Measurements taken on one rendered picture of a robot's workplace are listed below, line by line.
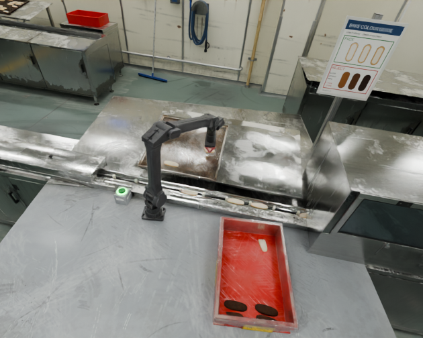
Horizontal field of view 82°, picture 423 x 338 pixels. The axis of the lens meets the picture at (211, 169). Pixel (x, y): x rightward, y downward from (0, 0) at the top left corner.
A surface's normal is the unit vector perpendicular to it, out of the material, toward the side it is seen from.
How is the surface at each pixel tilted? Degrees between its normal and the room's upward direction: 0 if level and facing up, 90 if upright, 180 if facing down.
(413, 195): 0
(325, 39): 90
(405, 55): 90
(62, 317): 0
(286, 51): 90
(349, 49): 90
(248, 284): 0
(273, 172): 10
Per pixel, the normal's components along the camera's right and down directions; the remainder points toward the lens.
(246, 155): 0.05, -0.61
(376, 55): -0.18, 0.66
